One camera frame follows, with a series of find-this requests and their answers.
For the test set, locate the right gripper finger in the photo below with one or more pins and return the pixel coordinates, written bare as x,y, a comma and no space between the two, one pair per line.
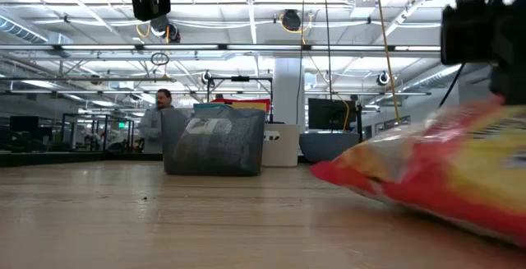
509,84

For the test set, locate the orange ramen packet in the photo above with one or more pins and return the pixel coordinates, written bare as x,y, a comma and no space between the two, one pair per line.
452,170

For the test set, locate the red ramen packet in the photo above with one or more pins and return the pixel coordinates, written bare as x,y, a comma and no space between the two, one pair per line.
242,100

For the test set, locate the person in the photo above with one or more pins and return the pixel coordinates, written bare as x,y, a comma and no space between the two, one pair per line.
154,125

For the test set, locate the green sign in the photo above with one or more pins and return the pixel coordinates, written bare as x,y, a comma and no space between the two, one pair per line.
122,124

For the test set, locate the grey translucent plastic bin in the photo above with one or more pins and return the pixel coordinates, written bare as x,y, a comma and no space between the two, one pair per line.
213,154

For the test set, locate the black monitor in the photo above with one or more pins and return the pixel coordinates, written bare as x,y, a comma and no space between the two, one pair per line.
328,114

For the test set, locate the small dark monitor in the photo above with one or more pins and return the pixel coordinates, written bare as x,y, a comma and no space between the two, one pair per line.
24,123

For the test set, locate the blue bowl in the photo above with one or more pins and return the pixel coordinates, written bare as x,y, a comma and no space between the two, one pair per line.
328,147

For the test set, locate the white plastic bin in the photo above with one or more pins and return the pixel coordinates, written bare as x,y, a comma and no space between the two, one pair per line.
283,145

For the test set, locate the silver ventilation duct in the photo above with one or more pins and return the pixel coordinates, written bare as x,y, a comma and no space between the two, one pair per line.
24,32
431,80

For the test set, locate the black background gantry frame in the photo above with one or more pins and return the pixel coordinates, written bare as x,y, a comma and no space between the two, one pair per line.
240,78

